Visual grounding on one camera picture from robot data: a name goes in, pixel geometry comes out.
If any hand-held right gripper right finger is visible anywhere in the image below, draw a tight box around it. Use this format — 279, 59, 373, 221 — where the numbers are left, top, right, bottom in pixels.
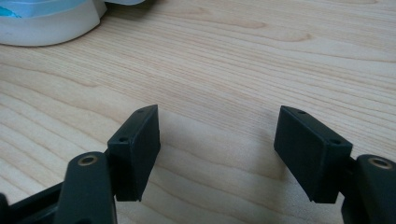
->
273, 105, 354, 204

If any blue white plastic bag liner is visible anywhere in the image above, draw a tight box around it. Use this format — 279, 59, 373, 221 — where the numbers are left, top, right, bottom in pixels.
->
0, 0, 90, 19

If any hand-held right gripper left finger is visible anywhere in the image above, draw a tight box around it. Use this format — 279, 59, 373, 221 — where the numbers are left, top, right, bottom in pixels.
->
106, 104, 162, 203

